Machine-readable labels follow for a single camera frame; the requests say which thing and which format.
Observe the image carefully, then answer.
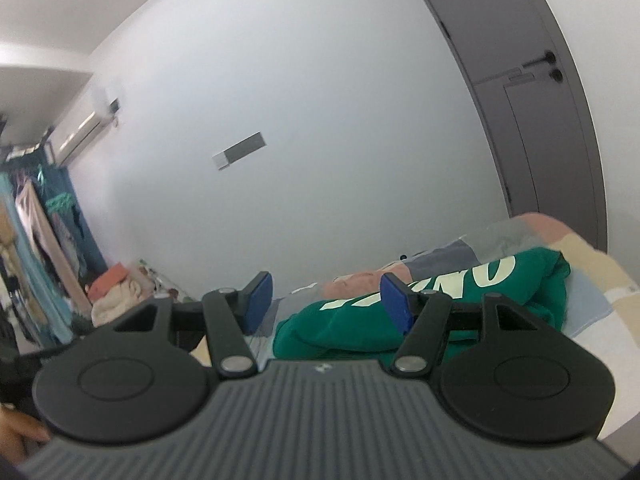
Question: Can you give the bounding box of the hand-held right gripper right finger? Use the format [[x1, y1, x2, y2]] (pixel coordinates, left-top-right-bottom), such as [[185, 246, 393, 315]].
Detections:
[[379, 272, 542, 379]]

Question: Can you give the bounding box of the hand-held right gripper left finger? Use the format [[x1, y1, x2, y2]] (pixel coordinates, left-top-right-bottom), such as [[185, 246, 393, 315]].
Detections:
[[112, 270, 274, 380]]

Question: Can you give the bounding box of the green hoodie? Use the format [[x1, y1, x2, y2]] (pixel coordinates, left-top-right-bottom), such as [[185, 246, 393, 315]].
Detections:
[[272, 247, 572, 357]]

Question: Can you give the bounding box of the green clothes hanger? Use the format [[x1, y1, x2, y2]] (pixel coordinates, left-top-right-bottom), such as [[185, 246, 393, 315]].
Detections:
[[35, 165, 76, 216]]

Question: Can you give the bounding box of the black clothes rack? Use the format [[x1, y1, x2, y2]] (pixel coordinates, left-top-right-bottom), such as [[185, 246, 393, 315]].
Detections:
[[0, 127, 56, 161]]

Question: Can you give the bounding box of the person's left hand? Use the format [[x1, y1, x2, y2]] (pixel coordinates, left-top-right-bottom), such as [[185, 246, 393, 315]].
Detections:
[[0, 403, 52, 467]]

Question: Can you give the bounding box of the light blue hanging garment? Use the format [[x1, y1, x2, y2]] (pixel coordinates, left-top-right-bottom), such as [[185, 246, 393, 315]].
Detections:
[[0, 180, 71, 346]]

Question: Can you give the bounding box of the patterned white bag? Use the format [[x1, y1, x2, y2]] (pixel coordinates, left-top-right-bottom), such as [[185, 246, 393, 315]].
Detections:
[[137, 258, 183, 303]]

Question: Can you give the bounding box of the cream fleece cloth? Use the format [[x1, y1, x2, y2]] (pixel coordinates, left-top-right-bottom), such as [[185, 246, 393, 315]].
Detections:
[[91, 279, 157, 328]]

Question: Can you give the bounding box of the pink box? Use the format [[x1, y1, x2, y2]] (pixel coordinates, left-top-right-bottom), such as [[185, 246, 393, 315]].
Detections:
[[86, 261, 130, 302]]

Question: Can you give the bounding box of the dark blue curtain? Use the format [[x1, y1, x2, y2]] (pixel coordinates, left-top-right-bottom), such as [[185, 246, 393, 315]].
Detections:
[[40, 162, 108, 281]]

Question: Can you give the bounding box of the patchwork bed blanket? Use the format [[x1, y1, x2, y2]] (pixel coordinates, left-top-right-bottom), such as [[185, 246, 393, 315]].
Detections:
[[189, 211, 640, 442]]

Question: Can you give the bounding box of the grey door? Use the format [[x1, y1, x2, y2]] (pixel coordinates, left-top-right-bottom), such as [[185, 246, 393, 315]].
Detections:
[[399, 0, 609, 253]]

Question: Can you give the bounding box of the white air conditioner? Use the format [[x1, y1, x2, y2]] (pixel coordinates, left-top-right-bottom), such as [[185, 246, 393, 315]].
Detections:
[[46, 85, 122, 167]]

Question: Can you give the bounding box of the grey wall switch panel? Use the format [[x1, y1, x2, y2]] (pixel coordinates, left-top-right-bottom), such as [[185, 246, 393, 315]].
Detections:
[[212, 131, 267, 172]]

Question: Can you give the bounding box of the black door handle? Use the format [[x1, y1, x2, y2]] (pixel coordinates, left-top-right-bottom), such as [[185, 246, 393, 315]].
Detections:
[[521, 49, 565, 84]]

